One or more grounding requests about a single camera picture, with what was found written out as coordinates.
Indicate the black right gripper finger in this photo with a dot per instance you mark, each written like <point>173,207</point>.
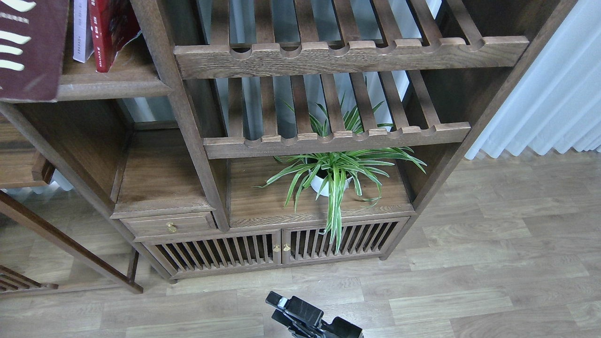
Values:
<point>290,324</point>
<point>295,308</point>

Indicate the brass drawer knob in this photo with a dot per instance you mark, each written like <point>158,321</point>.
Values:
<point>171,227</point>

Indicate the red paperback book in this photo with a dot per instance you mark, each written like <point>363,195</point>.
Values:
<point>114,24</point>

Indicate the green spider plant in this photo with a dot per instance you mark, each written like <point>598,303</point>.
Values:
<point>367,163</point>

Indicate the white pleated curtain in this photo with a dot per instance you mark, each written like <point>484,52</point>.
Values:
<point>557,104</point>

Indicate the dark wooden bookshelf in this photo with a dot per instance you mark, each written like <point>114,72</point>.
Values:
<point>186,127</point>

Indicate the dark maroon book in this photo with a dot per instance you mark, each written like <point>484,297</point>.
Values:
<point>32,43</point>

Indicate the white plant pot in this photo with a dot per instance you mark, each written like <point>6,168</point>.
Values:
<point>330,179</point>

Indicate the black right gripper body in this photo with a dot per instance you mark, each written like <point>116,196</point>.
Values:
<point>339,328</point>

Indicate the white paperback book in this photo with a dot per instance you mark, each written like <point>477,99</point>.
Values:
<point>82,31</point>

